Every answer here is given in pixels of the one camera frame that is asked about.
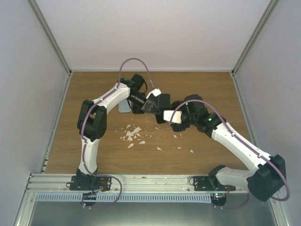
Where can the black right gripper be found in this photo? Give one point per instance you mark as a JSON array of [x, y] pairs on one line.
[[178, 128]]

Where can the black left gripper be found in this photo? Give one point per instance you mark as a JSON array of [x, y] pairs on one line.
[[148, 105]]

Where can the black phone case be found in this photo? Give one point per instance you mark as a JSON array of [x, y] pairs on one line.
[[136, 109]]

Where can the phone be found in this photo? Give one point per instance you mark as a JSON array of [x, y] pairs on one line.
[[163, 101], [159, 119]]

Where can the light blue phone case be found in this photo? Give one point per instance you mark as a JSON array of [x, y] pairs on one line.
[[125, 106]]

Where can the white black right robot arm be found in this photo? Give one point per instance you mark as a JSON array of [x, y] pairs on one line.
[[265, 174]]

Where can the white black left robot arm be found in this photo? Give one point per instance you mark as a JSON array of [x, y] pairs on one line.
[[92, 121]]

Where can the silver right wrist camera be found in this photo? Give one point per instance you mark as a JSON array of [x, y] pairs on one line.
[[172, 116]]

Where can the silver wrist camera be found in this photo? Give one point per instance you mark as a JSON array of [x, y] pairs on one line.
[[172, 116], [154, 92]]

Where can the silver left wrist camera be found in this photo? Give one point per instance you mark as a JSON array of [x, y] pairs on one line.
[[154, 92]]

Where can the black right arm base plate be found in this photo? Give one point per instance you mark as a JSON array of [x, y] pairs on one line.
[[202, 184]]

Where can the grey slotted cable duct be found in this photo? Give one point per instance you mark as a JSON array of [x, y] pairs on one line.
[[131, 197]]

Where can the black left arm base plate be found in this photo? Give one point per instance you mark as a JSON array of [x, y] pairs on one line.
[[89, 183]]

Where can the aluminium front rail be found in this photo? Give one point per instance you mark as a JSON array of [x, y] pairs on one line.
[[131, 183]]

